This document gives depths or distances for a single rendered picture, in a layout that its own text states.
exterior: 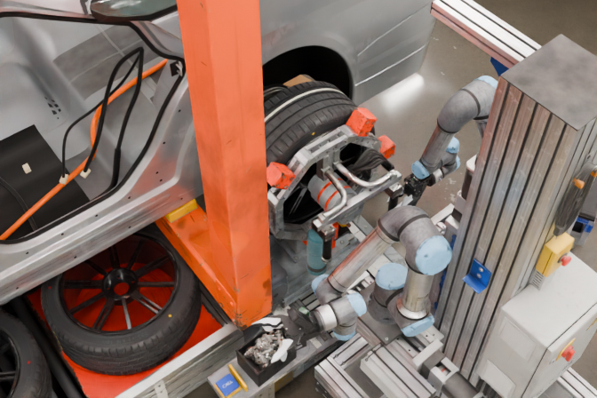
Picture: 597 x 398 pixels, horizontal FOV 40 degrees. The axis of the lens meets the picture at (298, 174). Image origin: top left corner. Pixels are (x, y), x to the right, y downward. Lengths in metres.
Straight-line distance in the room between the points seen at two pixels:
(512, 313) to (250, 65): 1.13
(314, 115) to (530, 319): 1.12
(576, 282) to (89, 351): 1.89
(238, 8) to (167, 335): 1.71
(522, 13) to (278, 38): 2.76
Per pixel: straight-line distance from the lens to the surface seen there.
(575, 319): 2.73
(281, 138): 3.14
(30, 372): 3.47
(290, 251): 3.91
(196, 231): 3.46
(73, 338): 3.49
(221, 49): 2.18
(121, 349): 3.43
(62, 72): 3.73
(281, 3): 3.05
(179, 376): 3.54
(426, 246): 2.49
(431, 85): 5.01
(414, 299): 2.74
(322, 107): 3.21
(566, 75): 2.22
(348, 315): 2.60
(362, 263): 2.66
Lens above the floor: 3.50
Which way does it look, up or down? 51 degrees down
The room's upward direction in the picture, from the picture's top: straight up
